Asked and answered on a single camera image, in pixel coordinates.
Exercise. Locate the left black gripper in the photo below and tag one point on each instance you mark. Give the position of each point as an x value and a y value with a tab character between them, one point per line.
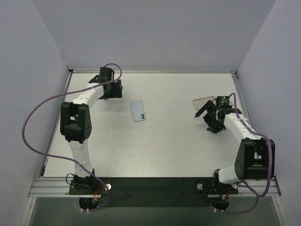
116	89

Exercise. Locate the phone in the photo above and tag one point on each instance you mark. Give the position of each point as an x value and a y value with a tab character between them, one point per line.
137	109

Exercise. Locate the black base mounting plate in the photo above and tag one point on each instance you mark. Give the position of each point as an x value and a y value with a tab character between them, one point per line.
150	192

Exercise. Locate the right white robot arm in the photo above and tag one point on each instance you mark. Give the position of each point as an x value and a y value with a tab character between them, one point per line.
256	155

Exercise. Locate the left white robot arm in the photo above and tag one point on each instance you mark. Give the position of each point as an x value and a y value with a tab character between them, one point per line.
75	119

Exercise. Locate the cream phone case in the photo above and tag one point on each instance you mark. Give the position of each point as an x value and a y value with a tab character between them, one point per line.
200	102

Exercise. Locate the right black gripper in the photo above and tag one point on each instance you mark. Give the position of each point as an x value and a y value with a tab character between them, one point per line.
210	111

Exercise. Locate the aluminium front frame rail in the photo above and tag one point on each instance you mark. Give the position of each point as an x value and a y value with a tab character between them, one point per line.
57	187

